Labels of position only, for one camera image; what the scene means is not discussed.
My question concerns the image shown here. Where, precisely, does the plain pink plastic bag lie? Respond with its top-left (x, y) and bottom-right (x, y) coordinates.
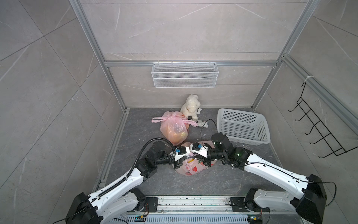
top-left (175, 141), bottom-right (217, 176)

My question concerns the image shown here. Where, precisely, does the pink plastic bag with print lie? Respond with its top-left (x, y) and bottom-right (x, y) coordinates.
top-left (152, 111), bottom-right (198, 146)

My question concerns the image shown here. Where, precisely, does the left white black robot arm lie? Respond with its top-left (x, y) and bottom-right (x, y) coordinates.
top-left (64, 138), bottom-right (191, 224)

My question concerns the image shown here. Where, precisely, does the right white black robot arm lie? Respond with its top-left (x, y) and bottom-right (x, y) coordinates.
top-left (189, 133), bottom-right (327, 224)

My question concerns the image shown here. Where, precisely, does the white plastic basket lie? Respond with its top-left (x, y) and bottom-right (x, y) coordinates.
top-left (217, 108), bottom-right (271, 146)

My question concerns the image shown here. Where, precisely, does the white plush toy dog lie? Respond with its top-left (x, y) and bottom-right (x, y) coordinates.
top-left (180, 94), bottom-right (202, 121)

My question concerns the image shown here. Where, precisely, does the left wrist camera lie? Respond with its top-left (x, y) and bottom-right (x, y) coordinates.
top-left (174, 146), bottom-right (191, 161)

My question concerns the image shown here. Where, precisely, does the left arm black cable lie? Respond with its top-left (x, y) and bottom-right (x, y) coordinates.
top-left (51, 137), bottom-right (175, 224)

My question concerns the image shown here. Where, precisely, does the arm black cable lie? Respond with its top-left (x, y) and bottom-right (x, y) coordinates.
top-left (51, 137), bottom-right (175, 224)
top-left (200, 119), bottom-right (337, 208)

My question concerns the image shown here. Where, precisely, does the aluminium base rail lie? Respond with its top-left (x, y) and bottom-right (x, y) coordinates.
top-left (74, 195), bottom-right (311, 224)

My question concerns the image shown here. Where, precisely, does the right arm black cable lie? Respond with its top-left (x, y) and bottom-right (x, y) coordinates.
top-left (200, 119), bottom-right (337, 208)

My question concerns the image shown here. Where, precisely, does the black wire hook rack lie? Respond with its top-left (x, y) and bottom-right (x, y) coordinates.
top-left (288, 82), bottom-right (358, 159)

